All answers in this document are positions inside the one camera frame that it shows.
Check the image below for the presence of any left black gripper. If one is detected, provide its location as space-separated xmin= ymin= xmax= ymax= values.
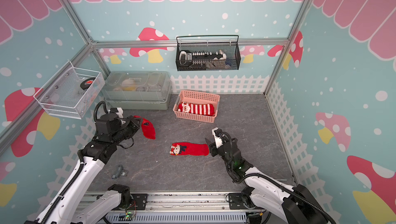
xmin=112 ymin=115 xmax=143 ymax=145

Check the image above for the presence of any red white striped sock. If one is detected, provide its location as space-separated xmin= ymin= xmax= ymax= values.
xmin=176 ymin=102 xmax=216 ymax=116

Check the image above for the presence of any red doll face sock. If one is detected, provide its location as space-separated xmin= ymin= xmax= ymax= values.
xmin=170 ymin=142 xmax=209 ymax=156

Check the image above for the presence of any plain red sock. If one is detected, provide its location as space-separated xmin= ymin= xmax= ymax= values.
xmin=134 ymin=115 xmax=156 ymax=140

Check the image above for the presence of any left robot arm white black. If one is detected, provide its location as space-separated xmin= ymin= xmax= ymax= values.
xmin=33 ymin=101 xmax=143 ymax=224

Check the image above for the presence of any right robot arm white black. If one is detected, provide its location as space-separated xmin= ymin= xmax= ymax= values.
xmin=206 ymin=128 xmax=335 ymax=224

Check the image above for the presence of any clear lidded storage box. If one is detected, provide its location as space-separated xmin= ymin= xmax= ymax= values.
xmin=102 ymin=70 xmax=171 ymax=110

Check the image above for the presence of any black red tape measure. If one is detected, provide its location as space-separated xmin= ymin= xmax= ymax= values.
xmin=80 ymin=77 xmax=96 ymax=91

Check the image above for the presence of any pink plastic basket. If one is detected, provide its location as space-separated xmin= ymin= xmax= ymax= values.
xmin=173 ymin=90 xmax=220 ymax=123

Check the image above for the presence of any white black remote in basket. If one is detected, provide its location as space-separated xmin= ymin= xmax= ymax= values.
xmin=177 ymin=51 xmax=227 ymax=69

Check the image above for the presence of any small grey metal bracket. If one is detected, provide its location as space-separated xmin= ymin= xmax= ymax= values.
xmin=112 ymin=165 xmax=128 ymax=179

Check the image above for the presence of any white wire wall basket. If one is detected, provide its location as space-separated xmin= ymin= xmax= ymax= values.
xmin=34 ymin=61 xmax=105 ymax=120

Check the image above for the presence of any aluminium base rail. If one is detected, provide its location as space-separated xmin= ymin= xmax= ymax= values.
xmin=55 ymin=190 xmax=322 ymax=224

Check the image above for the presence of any black wire mesh wall basket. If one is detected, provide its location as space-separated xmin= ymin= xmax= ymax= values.
xmin=175 ymin=35 xmax=241 ymax=72

